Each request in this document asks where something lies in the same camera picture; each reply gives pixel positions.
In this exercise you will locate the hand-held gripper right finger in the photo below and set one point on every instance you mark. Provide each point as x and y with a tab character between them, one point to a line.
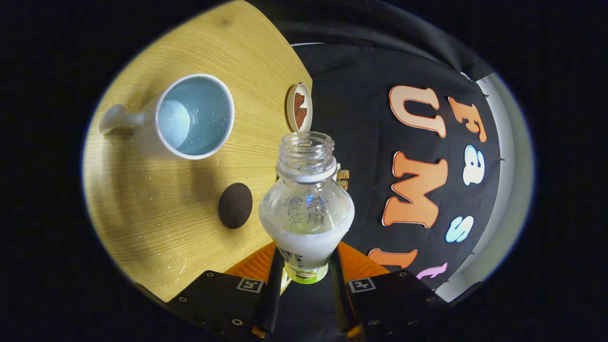
338	294

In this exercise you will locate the wooden table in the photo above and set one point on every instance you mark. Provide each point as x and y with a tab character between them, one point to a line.
156	213

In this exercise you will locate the clear plastic juice bottle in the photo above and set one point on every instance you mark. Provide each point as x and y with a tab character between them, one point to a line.
306	228

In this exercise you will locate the white round plate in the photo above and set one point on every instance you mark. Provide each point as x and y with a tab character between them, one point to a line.
298	88

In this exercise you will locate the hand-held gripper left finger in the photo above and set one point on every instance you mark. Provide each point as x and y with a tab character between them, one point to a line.
271	294

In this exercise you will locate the dark brown round coaster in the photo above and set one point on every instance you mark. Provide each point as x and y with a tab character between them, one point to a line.
235	205

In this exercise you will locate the red-brown meat slices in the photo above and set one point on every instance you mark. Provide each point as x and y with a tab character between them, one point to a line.
299	111

